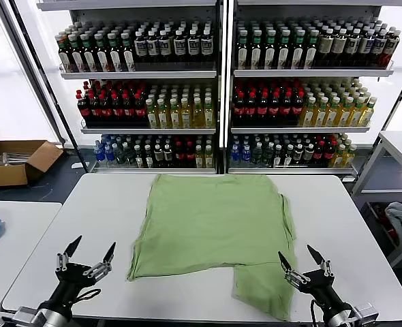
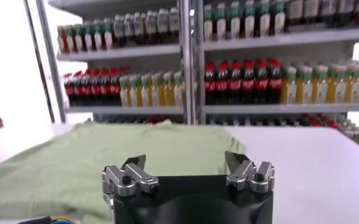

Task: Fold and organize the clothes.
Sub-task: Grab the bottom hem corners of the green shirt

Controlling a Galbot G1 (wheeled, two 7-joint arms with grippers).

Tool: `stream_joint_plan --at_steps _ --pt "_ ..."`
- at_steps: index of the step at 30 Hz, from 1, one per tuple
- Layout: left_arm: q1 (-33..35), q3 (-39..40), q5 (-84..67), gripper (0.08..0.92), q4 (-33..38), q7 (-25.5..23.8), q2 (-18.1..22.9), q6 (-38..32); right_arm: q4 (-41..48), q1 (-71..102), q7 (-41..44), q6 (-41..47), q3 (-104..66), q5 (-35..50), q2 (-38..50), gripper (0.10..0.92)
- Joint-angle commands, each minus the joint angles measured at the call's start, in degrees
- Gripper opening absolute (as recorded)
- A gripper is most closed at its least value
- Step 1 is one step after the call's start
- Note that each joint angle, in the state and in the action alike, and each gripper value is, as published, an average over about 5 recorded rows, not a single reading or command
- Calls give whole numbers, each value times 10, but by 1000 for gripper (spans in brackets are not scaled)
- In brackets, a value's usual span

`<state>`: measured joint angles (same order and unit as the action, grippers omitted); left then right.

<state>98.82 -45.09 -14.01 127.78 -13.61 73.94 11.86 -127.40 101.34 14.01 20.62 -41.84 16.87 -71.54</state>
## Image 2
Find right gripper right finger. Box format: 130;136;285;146
224;151;275;195

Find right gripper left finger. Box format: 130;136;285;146
101;154;160;198

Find light green shirt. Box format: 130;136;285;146
0;121;246;224

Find red cap cola bottle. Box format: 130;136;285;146
90;69;102;106
73;72;82;106
229;60;243;105
63;72;74;106
216;61;230;105
204;61;216;105
100;69;111;106
81;71;92;106
242;60;256;105
268;59;283;104
110;68;121;106
255;60;269;105

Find small yellow tea bottle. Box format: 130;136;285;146
349;125;359;144

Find grey metal shelving unit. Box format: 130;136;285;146
194;0;359;126
35;0;195;125

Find black slanted pole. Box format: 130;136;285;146
23;0;55;124

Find white cap blue label bottle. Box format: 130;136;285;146
145;10;158;45
168;7;180;44
113;15;124;48
157;9;169;45
133;12;146;46
123;13;134;47

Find beige label dark bottle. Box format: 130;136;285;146
287;0;304;27
303;0;319;26

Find yellow and blue wires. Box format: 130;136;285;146
50;215;80;224

